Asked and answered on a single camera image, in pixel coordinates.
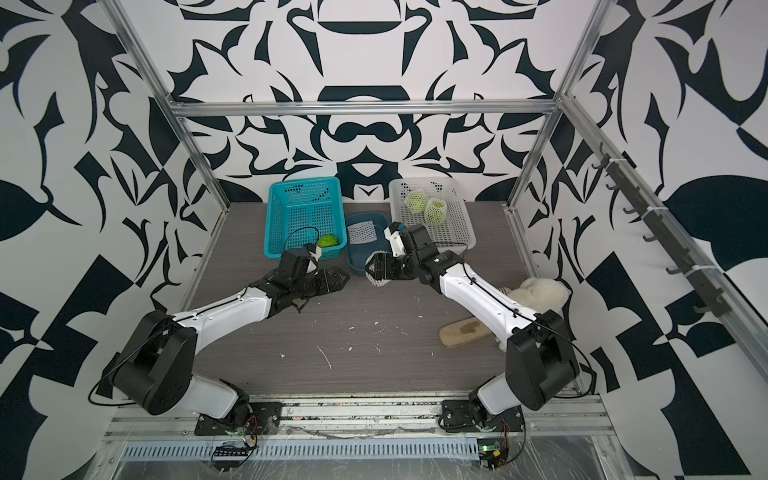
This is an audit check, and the tan sponge block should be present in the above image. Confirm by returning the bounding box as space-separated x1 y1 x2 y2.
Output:
438 317 491 349

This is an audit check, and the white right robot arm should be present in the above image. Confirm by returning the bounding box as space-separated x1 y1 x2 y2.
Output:
366 222 581 416

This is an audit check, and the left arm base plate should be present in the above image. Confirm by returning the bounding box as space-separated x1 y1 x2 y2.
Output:
194 402 284 436

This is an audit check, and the green custard apple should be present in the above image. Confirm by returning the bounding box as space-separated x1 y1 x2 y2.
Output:
317 235 340 249

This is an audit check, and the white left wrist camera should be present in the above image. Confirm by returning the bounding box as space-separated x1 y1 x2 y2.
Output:
304 244 323 261

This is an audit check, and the white foam net back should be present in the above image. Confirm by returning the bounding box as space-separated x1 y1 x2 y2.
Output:
347 220 378 245

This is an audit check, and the white perforated plastic basket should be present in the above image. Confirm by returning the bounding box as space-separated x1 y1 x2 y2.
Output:
389 177 476 253

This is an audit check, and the black wall hook rail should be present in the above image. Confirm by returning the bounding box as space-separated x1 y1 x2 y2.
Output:
593 147 733 318

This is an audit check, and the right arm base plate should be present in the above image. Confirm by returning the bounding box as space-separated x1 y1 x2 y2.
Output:
437 400 525 433

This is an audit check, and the white foam net sleeve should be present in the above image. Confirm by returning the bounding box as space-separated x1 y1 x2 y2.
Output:
405 189 429 215

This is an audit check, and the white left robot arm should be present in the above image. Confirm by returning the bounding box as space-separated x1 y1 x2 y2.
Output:
106 244 350 427

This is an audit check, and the dark teal small tray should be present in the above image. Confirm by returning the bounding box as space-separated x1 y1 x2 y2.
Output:
345 212 391 276

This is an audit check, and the teal perforated plastic basket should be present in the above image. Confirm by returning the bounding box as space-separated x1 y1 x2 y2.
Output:
264 177 347 260

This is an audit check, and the white plush toy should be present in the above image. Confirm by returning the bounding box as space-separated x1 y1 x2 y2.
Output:
498 277 571 313

